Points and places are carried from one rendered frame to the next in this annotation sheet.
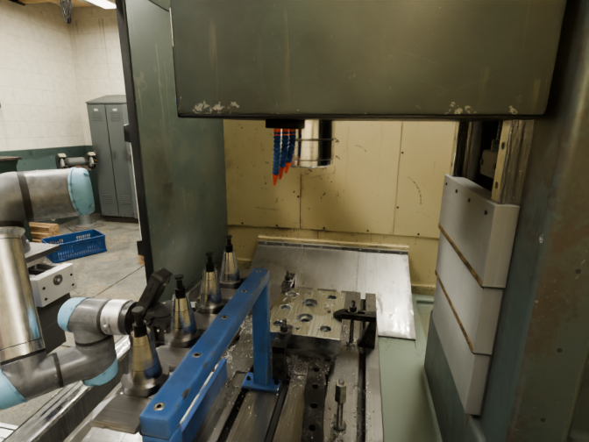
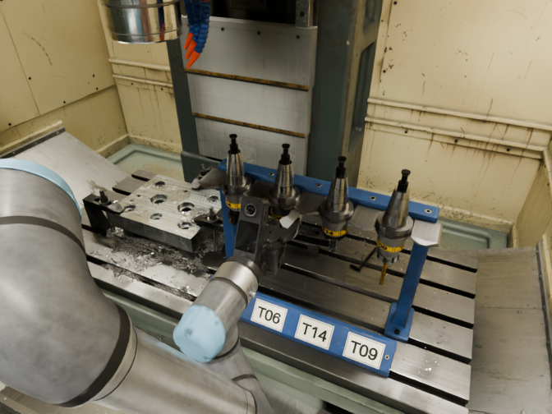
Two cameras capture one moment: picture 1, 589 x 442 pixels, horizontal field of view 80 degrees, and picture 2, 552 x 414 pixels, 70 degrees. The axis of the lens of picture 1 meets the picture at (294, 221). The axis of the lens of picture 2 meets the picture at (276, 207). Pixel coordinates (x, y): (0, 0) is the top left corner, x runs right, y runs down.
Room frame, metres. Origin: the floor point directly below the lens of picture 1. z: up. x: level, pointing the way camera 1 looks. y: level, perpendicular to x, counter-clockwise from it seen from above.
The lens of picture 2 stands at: (0.50, 0.81, 1.66)
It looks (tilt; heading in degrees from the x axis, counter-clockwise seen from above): 36 degrees down; 284
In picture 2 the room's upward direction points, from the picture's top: straight up
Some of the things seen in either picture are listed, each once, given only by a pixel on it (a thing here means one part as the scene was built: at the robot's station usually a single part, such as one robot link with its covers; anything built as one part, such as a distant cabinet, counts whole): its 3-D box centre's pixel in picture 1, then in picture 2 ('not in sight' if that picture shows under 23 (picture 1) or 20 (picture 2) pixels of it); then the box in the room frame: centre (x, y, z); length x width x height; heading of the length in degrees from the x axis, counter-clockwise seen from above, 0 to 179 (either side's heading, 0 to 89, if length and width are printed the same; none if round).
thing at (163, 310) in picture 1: (156, 323); (256, 255); (0.66, 0.29, 1.16); 0.12 x 0.08 x 0.09; 79
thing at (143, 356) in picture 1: (143, 353); (398, 204); (0.42, 0.21, 1.26); 0.04 x 0.04 x 0.07
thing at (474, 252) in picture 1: (459, 276); (246, 100); (0.92, -0.47, 1.16); 0.48 x 0.05 x 0.51; 169
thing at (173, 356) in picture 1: (166, 358); (364, 218); (0.48, 0.20, 1.21); 0.07 x 0.05 x 0.01; 79
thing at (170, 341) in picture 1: (184, 337); (336, 210); (0.53, 0.19, 1.21); 0.06 x 0.06 x 0.03
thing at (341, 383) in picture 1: (340, 404); not in sight; (0.65, -0.11, 0.96); 0.03 x 0.03 x 0.13
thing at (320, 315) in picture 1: (307, 316); (173, 209); (1.03, -0.05, 0.97); 0.29 x 0.23 x 0.05; 169
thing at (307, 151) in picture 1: (305, 142); (141, 6); (1.00, -0.03, 1.52); 0.16 x 0.16 x 0.12
